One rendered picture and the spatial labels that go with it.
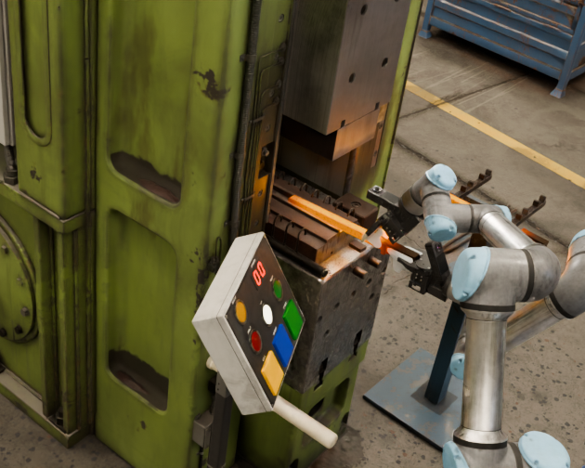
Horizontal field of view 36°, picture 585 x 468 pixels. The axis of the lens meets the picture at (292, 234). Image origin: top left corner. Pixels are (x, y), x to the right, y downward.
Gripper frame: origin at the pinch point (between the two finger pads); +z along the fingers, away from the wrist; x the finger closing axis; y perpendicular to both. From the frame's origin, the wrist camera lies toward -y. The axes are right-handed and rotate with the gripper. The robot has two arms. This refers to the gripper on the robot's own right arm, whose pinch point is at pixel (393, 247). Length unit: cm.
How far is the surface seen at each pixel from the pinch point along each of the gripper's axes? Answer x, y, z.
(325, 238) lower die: -7.4, 2.6, 18.1
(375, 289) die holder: 17.1, 31.3, 11.7
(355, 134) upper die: -3.1, -30.4, 16.5
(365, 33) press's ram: -7, -60, 16
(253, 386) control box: -70, 0, -8
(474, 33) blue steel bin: 370, 85, 157
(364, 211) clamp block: 14.3, 3.7, 19.2
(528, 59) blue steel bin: 365, 87, 112
